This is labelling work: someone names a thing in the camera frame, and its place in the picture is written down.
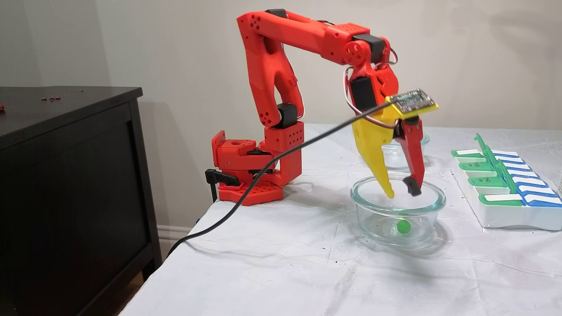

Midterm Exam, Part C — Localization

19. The small clear glass bowl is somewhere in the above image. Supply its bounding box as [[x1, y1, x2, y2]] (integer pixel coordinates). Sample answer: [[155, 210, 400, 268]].
[[381, 132, 430, 170]]

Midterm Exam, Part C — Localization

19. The red white servo wire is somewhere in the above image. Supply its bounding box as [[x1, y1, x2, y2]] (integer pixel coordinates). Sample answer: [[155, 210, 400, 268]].
[[344, 47, 399, 130]]

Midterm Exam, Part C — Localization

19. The black wooden cabinet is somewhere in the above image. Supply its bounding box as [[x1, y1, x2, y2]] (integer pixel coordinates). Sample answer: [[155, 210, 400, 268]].
[[0, 86, 162, 316]]

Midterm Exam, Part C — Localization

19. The weekly pill organizer box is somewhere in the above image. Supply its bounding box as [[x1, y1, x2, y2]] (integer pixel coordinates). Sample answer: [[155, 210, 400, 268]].
[[450, 133, 562, 231]]

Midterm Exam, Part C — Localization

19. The black camera board yellow mount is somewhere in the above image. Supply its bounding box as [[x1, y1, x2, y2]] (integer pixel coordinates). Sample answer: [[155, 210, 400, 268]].
[[385, 89, 440, 118]]

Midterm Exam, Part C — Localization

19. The black camera cable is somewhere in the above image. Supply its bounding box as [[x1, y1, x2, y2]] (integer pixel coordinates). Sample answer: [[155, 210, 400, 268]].
[[166, 99, 398, 259]]

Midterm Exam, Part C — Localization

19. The white tablecloth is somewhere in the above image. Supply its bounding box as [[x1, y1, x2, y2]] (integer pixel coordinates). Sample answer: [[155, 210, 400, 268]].
[[119, 125, 562, 316]]

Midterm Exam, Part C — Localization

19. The large clear glass bowl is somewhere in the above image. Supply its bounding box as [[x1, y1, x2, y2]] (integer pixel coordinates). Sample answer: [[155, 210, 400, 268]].
[[350, 176, 447, 245]]

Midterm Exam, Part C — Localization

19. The black table clamp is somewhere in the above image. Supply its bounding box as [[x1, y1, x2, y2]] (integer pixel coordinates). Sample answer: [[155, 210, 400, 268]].
[[205, 169, 240, 200]]

